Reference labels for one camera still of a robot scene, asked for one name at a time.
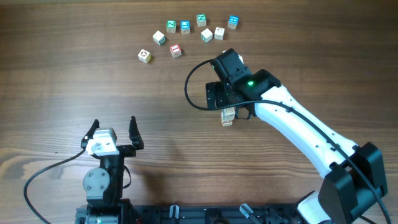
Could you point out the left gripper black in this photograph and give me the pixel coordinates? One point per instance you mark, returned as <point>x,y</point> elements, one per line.
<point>129,151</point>

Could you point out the white block blue side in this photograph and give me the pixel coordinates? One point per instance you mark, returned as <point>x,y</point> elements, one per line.
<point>228,111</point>

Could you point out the white block red side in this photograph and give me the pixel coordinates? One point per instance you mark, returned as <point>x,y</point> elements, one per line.
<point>230,121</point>

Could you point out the white block yellow C side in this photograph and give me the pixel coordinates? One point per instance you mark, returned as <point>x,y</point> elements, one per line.
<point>240,57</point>

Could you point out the white block leaf picture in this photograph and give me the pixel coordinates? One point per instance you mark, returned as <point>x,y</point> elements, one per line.
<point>227,118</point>

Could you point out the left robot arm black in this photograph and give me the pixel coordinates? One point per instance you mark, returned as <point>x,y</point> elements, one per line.
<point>104,185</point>

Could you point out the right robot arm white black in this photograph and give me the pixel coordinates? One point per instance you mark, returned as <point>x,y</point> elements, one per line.
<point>354,177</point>

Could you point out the white block number two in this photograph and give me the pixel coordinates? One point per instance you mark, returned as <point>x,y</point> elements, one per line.
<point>219,33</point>

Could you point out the white block green N side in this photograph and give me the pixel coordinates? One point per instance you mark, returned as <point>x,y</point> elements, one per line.
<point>206,35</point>

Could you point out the blue block far right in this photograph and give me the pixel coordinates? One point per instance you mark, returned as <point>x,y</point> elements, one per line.
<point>233,21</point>

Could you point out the red top block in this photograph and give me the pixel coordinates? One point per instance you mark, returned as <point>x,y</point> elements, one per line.
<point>175,50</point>

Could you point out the green N block right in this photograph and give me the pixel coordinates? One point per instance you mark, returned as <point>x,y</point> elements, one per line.
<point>201,20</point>

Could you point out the blue top block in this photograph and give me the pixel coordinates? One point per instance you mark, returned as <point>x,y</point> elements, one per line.
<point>185,27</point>

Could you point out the green N block left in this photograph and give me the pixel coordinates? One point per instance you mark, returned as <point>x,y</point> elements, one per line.
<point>171,26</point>

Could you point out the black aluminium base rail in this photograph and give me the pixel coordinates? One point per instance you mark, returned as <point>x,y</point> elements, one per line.
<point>272,213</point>

